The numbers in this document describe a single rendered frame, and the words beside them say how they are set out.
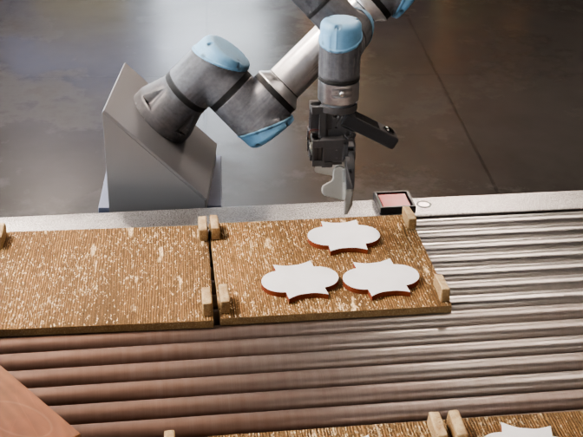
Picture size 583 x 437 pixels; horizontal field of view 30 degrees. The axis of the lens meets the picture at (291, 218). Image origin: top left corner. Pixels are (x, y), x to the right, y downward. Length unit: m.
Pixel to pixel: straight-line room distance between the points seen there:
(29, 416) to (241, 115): 1.04
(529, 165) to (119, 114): 2.77
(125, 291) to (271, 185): 2.54
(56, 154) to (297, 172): 1.05
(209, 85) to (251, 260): 0.47
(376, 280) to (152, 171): 0.60
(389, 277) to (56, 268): 0.62
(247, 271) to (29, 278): 0.40
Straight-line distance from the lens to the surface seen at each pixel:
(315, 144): 1.99
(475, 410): 1.75
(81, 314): 1.92
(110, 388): 1.76
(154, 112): 2.39
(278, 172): 4.58
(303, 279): 1.97
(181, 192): 2.34
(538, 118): 5.30
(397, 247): 2.11
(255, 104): 2.36
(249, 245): 2.10
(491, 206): 2.35
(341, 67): 1.94
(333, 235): 2.12
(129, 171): 2.33
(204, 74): 2.35
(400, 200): 2.31
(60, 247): 2.13
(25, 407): 1.55
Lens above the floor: 1.96
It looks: 28 degrees down
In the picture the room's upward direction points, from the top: 1 degrees clockwise
